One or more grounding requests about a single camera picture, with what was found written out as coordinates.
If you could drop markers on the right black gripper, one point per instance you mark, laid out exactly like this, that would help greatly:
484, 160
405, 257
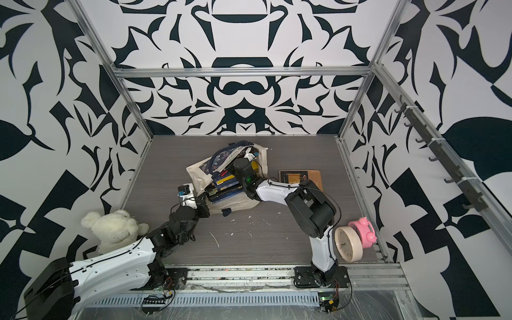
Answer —
234, 161

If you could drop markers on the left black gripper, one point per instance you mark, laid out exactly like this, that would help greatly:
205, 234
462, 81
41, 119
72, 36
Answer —
201, 206

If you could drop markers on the cream canvas tote bag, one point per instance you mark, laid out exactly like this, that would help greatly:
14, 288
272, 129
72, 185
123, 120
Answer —
214, 179

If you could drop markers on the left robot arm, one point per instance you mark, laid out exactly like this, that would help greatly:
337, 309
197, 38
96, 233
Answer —
64, 288

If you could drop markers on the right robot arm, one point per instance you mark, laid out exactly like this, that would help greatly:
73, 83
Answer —
309, 206

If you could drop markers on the dark blue bottom book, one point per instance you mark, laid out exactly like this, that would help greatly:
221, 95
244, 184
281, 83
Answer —
224, 194

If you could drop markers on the white plush teddy bear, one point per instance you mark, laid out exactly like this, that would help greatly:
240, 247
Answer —
114, 230

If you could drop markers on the left electronics board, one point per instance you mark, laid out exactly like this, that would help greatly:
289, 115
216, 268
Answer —
154, 304

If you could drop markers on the electronics board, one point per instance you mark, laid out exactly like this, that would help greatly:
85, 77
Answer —
328, 301
154, 304

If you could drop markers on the beige round clock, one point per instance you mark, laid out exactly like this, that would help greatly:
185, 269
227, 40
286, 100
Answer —
348, 244

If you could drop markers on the pink alarm clock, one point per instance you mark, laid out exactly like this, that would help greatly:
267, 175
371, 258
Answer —
365, 231

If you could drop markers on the right electronics board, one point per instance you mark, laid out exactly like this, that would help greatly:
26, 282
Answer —
328, 301

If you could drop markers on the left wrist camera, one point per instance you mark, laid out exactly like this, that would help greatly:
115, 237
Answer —
186, 196

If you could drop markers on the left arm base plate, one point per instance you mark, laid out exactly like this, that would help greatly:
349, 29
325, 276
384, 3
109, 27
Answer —
166, 279

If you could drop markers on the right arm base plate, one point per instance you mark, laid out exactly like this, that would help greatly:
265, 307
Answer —
311, 277

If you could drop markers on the aluminium front rail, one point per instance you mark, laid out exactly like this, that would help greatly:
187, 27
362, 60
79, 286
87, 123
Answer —
238, 278

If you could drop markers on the black wall hook rack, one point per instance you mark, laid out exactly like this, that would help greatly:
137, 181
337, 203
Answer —
443, 154

